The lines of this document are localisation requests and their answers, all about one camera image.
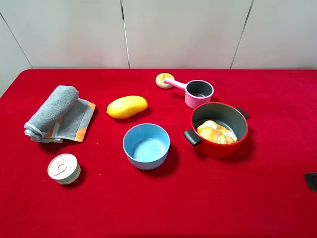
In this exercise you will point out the pink saucepan with handle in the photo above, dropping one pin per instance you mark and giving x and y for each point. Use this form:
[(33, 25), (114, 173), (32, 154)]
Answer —
[(197, 92)]

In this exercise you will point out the yellow mango toy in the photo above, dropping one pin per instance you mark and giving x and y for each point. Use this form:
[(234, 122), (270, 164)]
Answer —
[(126, 107)]

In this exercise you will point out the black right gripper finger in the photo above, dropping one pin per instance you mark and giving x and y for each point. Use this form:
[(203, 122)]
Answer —
[(311, 180)]

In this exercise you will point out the grey rolled towel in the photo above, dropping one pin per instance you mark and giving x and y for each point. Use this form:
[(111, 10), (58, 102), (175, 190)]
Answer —
[(62, 116)]

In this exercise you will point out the blue bowl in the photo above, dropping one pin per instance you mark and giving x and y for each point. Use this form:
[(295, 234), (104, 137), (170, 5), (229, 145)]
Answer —
[(146, 145)]

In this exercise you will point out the peeled orange toy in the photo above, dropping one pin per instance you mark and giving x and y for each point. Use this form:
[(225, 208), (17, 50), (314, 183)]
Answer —
[(216, 133)]

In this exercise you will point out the white tin can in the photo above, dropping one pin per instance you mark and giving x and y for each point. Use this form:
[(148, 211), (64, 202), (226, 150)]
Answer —
[(64, 169)]

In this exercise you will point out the beige ring donut toy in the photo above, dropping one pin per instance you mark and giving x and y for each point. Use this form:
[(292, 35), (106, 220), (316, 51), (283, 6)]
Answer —
[(160, 80)]

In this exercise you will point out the red pot black handles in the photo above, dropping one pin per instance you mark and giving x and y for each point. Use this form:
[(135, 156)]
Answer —
[(233, 119)]

